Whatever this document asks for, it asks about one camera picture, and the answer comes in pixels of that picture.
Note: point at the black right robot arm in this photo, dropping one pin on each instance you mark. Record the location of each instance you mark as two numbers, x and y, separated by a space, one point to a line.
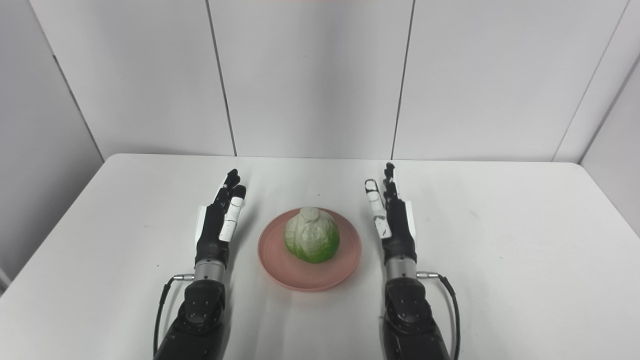
410 315

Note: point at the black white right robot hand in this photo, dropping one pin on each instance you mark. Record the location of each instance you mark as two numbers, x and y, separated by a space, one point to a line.
400 230

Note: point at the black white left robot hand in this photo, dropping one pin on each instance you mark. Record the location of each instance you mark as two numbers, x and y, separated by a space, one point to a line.
212 235

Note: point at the pink round plate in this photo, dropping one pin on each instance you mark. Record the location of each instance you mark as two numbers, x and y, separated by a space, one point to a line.
305 275

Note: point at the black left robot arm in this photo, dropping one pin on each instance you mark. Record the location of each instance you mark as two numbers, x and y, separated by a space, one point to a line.
200 315

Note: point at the green white toy cabbage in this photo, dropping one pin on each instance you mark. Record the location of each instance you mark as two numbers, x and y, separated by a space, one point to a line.
312 235

